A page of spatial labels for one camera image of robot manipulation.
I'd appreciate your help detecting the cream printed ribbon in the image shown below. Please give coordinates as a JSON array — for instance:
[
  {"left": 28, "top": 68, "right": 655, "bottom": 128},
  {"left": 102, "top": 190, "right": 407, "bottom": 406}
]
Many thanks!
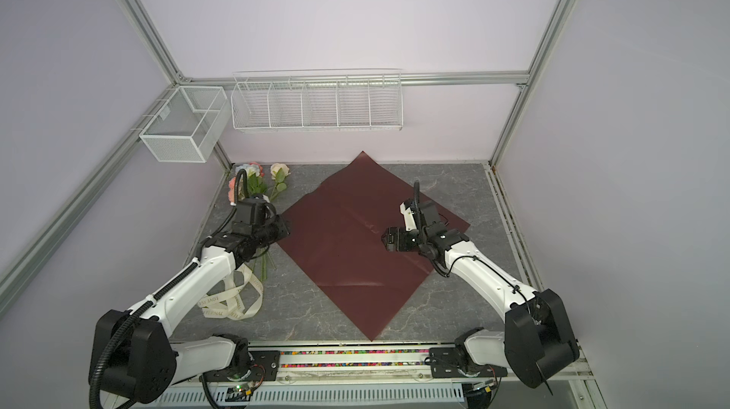
[{"left": 197, "top": 264, "right": 264, "bottom": 321}]

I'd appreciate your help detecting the aluminium frame profile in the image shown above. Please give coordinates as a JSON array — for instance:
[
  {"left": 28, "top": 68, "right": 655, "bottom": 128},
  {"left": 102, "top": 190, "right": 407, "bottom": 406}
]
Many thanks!
[{"left": 1, "top": 0, "right": 576, "bottom": 317}]

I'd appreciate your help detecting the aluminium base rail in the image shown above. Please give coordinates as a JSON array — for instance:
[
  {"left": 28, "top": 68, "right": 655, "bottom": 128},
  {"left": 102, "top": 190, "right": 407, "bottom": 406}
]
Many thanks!
[{"left": 135, "top": 342, "right": 605, "bottom": 408}]

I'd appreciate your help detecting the black corrugated left cable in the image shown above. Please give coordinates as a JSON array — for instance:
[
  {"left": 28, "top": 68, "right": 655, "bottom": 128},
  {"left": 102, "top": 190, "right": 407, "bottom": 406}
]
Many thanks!
[{"left": 87, "top": 168, "right": 252, "bottom": 409}]

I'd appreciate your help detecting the white perforated vent panel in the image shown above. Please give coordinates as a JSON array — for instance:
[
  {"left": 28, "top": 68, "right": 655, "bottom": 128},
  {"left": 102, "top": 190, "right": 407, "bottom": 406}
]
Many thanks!
[{"left": 136, "top": 381, "right": 469, "bottom": 408}]

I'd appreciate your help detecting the long white wire basket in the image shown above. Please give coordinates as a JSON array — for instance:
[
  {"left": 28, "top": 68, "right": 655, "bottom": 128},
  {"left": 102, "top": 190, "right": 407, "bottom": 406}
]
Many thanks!
[{"left": 230, "top": 69, "right": 404, "bottom": 132}]

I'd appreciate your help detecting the small white mesh basket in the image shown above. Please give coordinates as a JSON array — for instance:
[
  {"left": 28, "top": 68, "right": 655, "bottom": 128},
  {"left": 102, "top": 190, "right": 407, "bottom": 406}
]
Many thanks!
[{"left": 140, "top": 86, "right": 232, "bottom": 163}]

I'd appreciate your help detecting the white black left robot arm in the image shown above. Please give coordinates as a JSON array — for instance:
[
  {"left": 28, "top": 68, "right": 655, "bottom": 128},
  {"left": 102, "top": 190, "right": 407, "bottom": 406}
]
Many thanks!
[{"left": 89, "top": 194, "right": 290, "bottom": 408}]

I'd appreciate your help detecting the cream fake rose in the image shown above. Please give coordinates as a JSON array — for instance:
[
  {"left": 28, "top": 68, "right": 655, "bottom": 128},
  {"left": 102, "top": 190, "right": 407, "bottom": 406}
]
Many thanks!
[{"left": 269, "top": 163, "right": 290, "bottom": 200}]

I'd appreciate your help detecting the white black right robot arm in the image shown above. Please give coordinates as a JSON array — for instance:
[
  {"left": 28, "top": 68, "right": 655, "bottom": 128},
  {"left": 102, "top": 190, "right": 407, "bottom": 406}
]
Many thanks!
[{"left": 382, "top": 199, "right": 580, "bottom": 388}]

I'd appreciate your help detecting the dark red wrapping paper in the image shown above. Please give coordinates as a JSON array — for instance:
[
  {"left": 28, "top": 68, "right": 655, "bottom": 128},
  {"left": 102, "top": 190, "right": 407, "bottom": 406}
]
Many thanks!
[{"left": 270, "top": 155, "right": 480, "bottom": 342}]

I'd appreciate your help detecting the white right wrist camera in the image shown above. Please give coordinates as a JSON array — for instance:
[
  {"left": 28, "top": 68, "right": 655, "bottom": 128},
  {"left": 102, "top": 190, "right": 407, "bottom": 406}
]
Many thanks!
[{"left": 399, "top": 200, "right": 417, "bottom": 231}]

